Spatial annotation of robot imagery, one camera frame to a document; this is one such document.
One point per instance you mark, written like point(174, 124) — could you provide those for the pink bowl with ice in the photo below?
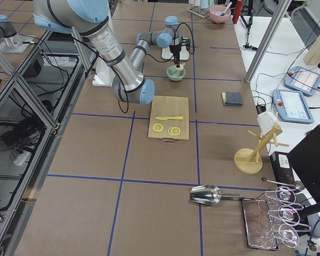
point(218, 14)

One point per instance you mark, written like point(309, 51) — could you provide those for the steel scoop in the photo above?
point(209, 195)

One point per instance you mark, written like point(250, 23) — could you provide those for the blue teach pendant far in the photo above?
point(303, 80)

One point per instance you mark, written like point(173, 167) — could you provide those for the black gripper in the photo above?
point(174, 49)

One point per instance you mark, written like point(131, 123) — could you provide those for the wine glass rack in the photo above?
point(283, 216)

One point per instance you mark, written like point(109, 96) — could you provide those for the blue teach pendant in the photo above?
point(303, 80)
point(292, 106)

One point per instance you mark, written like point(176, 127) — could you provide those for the grey folded cloth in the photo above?
point(232, 99)

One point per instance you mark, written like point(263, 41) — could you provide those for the red cylinder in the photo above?
point(237, 11)

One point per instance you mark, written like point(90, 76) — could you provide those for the blue teach pendant near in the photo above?
point(292, 106)

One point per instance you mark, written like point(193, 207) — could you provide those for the top lemon slice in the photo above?
point(175, 131)

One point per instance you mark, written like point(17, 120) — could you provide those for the black camera mount wrist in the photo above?
point(185, 44)

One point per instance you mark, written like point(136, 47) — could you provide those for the cream bear serving tray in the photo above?
point(166, 54)

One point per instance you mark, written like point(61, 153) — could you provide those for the black monitor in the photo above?
point(305, 161)

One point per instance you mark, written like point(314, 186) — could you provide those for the wooden cup tree stand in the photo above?
point(248, 160)

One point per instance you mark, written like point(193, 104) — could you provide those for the light green bowl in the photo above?
point(175, 74)

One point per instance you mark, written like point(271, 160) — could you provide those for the lower lemon slice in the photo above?
point(157, 127)

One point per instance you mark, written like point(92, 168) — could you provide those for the bamboo cutting board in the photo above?
point(166, 106)

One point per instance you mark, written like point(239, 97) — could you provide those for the black tripod stick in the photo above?
point(248, 25)

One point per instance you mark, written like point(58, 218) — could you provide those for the aluminium frame post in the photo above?
point(268, 36)

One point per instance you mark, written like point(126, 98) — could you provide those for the yellow plastic knife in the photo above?
point(169, 118)

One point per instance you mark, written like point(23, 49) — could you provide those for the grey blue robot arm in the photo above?
point(6, 28)
point(90, 19)

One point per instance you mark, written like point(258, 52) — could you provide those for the dark wooden tray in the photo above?
point(255, 211)

